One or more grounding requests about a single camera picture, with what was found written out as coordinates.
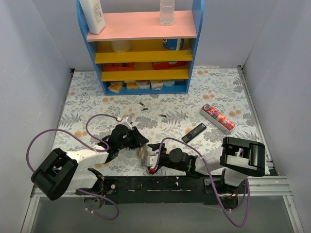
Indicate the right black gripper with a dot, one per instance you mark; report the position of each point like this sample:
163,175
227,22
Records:
159,152

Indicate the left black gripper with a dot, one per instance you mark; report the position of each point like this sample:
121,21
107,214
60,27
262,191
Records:
138,138

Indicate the white air conditioner remote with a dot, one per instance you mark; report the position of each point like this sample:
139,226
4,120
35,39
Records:
143,153

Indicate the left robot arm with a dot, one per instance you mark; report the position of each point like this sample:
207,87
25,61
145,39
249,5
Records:
64,171

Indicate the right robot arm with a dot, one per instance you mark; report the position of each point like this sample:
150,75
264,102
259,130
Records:
239,159

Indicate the black TV remote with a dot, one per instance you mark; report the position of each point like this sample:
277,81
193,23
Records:
193,133

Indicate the yellow white small box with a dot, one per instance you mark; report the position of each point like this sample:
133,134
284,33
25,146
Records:
131,86

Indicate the white orange small carton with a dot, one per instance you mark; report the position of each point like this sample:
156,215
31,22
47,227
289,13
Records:
156,84

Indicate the yellow red small box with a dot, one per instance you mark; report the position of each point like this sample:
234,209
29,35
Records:
115,87

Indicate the teal white small box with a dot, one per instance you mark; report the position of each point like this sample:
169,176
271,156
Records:
168,83

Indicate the red toothpaste box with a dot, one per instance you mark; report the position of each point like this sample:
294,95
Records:
218,119

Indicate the floral patterned table mat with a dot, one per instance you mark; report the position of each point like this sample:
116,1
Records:
89,114

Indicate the red orange box right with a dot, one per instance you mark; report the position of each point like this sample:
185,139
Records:
166,65

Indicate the orange box left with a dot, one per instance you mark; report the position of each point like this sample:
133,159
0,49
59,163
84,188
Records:
118,66

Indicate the blue wooden shelf unit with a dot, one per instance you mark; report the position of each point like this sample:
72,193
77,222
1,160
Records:
146,35

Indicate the white cylindrical container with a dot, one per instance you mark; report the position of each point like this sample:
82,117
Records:
121,46

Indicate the blue white round container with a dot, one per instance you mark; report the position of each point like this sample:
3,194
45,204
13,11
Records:
173,44

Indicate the clear plastic water bottle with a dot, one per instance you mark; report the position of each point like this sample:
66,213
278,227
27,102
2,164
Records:
166,10

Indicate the white plastic bottle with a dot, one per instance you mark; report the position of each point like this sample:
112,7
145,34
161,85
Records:
93,12

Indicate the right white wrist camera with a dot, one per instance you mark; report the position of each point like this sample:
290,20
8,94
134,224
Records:
152,164

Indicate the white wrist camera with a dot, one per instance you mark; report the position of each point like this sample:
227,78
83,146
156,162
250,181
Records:
152,164
126,121

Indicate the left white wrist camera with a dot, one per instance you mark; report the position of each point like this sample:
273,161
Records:
126,121

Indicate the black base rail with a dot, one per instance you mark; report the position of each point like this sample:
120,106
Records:
158,189

